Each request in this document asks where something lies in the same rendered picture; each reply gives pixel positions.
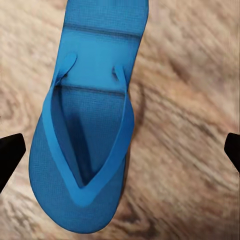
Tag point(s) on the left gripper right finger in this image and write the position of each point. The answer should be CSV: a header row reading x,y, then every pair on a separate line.
x,y
232,149

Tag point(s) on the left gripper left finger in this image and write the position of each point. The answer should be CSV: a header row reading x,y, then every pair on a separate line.
x,y
12,149

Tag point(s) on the sandal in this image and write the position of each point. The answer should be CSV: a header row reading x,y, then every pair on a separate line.
x,y
77,156

